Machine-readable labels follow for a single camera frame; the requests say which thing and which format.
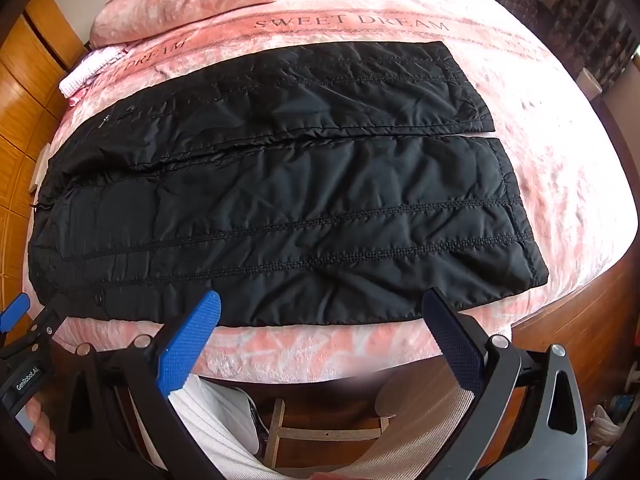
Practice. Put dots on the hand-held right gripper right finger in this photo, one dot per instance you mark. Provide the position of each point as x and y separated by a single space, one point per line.
455 345

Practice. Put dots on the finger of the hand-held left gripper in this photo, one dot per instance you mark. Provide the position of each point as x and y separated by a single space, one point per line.
17 307

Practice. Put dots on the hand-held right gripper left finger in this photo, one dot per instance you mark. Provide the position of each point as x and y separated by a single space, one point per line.
192 345

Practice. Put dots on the black quilted pants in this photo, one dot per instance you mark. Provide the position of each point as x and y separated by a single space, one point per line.
300 210

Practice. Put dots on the person's left hand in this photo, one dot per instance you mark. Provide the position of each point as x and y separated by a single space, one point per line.
41 435

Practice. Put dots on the person's white ribbed clothing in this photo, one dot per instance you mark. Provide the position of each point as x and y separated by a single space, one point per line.
220 425

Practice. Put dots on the white rectangular block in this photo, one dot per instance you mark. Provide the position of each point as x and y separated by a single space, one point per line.
40 170

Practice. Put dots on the wooden stool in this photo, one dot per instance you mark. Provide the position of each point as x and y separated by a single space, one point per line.
325 432

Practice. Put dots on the white plastic bag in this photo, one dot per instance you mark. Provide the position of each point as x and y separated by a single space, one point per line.
607 422

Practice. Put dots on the wooden wardrobe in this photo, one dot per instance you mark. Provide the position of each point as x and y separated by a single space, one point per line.
25 110

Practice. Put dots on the pink printed bedcover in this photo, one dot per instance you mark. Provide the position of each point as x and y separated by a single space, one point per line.
550 160

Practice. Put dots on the white pink folded towel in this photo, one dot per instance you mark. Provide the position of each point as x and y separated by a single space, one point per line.
85 72

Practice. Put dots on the small white box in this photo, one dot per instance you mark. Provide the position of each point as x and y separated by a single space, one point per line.
590 84

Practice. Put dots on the pink folded duvet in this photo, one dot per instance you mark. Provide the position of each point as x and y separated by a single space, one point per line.
175 5

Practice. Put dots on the dark patterned cloth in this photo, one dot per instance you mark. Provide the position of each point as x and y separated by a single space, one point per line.
590 20

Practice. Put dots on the wooden bed frame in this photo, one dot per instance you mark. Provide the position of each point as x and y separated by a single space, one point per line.
575 320

